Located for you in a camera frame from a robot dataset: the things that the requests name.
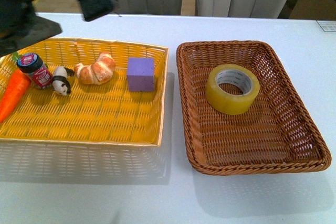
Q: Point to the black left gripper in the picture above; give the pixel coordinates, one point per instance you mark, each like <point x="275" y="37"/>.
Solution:
<point x="21" y="27"/>

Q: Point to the yellow clear tape roll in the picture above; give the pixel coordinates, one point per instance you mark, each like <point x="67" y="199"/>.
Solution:
<point x="231" y="89"/>

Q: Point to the yellow wicker basket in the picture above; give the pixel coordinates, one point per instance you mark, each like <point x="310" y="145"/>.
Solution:
<point x="107" y="114"/>

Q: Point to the brown wicker basket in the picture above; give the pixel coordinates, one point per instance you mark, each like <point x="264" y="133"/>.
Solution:
<point x="276" y="134"/>

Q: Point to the small black-lidded jar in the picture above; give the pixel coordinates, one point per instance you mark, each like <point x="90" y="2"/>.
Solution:
<point x="34" y="67"/>

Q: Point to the orange toy carrot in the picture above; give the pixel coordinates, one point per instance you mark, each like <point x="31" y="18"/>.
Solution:
<point x="17" y="86"/>

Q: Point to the toy panda figure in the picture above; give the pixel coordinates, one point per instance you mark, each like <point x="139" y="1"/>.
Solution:
<point x="60" y="83"/>

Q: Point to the croissant bread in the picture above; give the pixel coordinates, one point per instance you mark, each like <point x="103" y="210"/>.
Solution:
<point x="97" y="73"/>

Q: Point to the purple foam block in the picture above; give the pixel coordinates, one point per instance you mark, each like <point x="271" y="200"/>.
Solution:
<point x="140" y="74"/>

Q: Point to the table label sticker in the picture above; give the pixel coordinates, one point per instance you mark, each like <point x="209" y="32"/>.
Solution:
<point x="327" y="25"/>

